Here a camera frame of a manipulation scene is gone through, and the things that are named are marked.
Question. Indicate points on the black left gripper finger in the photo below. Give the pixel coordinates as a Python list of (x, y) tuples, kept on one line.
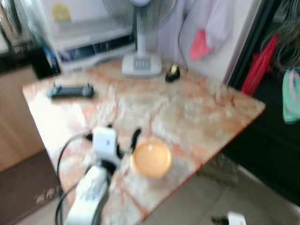
[(109, 125), (136, 138)]

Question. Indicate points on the orange plastic bowl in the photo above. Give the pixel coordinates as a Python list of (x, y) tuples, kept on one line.
[(151, 158)]

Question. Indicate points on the black flat controller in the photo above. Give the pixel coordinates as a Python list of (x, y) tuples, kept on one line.
[(70, 91)]

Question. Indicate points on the small black gold object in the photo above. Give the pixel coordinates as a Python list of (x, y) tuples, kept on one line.
[(172, 72)]

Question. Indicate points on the white standing fan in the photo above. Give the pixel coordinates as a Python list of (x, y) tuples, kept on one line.
[(140, 47)]

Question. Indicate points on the wooden cabinet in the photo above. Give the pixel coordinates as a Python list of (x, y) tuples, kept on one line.
[(14, 112)]

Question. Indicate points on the white air conditioner unit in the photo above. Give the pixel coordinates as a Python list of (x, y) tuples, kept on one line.
[(84, 28)]

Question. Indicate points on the green cloth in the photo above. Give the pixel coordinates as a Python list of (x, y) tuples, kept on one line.
[(291, 96)]

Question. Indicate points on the brown rug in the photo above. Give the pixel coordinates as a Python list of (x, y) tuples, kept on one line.
[(23, 187)]

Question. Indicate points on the pink cloth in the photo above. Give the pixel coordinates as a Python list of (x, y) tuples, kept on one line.
[(200, 44)]

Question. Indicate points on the red folded item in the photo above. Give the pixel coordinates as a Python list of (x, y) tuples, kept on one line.
[(260, 65)]

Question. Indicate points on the lilac hanging garment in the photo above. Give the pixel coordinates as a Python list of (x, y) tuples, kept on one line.
[(218, 18)]

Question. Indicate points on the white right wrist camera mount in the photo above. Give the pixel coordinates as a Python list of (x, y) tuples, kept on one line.
[(236, 218)]

